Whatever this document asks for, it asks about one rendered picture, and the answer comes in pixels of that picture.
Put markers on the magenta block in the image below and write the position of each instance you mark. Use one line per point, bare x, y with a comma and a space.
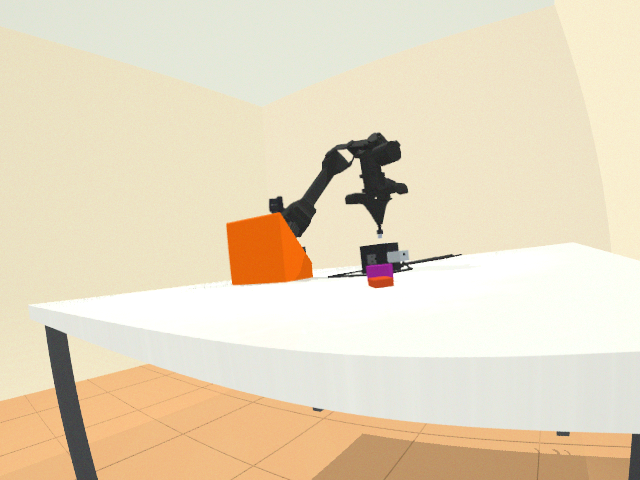
379, 270

